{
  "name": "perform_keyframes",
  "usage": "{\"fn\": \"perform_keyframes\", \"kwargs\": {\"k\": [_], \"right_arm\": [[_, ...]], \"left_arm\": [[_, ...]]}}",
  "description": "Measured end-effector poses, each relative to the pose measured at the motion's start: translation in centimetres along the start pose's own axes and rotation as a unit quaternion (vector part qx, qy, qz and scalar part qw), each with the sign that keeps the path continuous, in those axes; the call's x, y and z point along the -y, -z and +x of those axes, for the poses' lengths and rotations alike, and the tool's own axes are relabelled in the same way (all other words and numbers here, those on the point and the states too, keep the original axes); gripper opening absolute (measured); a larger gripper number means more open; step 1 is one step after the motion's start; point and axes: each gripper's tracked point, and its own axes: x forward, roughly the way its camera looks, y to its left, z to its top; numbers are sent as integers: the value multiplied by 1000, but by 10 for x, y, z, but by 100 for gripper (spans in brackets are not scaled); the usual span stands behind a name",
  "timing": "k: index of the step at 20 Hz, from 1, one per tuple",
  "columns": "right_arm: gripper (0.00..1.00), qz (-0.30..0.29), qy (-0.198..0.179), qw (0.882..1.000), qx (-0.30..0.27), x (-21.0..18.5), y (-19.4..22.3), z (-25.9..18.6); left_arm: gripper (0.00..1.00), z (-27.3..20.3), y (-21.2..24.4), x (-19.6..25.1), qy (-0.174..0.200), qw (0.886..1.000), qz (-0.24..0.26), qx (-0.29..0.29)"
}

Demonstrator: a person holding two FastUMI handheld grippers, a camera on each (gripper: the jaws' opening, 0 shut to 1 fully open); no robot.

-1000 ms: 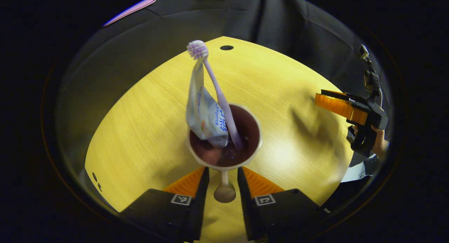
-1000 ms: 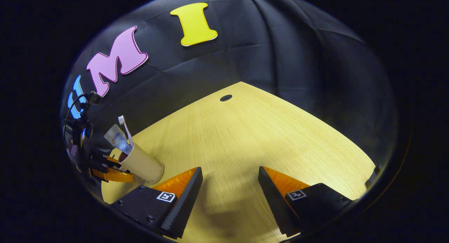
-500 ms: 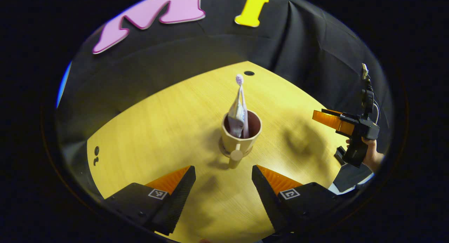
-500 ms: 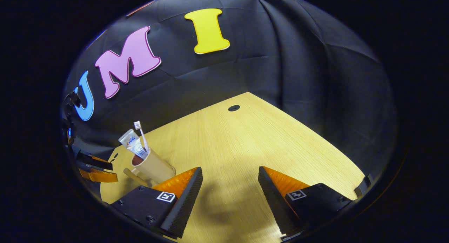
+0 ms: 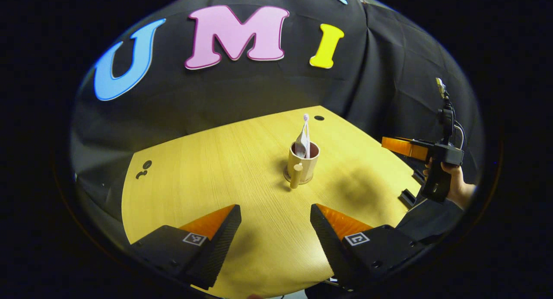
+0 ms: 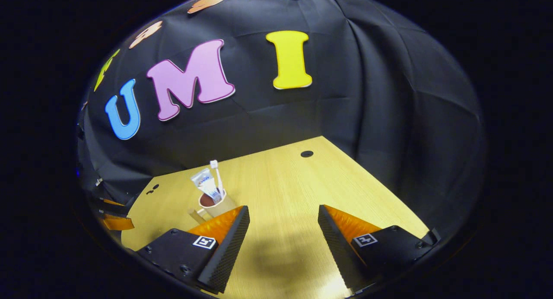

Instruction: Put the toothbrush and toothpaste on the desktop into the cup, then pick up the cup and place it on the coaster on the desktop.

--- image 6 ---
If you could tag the wooden desktop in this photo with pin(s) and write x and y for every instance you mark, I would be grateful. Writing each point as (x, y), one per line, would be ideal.
(285, 191)

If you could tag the white toothpaste tube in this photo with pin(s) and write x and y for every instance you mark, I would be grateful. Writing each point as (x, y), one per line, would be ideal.
(206, 184)

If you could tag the pale purple toothbrush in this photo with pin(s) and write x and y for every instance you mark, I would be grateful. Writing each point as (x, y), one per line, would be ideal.
(217, 176)

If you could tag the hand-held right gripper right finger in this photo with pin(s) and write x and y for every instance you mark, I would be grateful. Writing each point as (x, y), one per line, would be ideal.
(335, 247)

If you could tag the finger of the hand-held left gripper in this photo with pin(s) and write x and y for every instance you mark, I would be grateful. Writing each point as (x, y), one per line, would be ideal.
(113, 202)
(117, 223)

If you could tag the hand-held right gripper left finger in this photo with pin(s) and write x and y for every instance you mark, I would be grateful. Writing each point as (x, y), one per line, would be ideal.
(229, 247)

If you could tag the beige cup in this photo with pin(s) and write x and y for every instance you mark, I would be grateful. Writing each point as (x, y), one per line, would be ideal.
(220, 208)

